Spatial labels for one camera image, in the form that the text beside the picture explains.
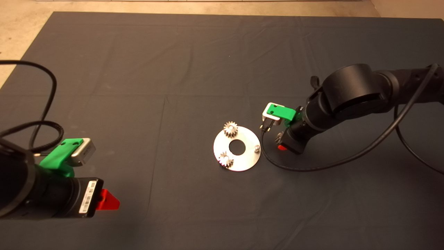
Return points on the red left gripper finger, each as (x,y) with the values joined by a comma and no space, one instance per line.
(108,202)

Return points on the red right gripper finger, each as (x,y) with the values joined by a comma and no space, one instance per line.
(282,148)

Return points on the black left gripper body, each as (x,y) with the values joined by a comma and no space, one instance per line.
(85,198)

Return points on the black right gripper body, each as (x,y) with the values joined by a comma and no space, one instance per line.
(294,141)

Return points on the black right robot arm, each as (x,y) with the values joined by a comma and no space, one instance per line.
(353,90)

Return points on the round metal carrier plate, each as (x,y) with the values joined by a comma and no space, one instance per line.
(247,160)

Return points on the dark grey table cloth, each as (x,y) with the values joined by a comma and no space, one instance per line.
(208,69)

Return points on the green right camera mount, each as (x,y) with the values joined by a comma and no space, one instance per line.
(286,113)

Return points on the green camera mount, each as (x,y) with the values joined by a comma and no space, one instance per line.
(57,157)
(286,113)

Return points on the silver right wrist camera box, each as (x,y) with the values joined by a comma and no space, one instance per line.
(269,113)

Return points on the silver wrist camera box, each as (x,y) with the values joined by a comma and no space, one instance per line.
(269,113)
(85,151)

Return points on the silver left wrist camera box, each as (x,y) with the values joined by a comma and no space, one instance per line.
(85,151)

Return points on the green left camera mount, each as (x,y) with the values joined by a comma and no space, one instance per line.
(57,157)

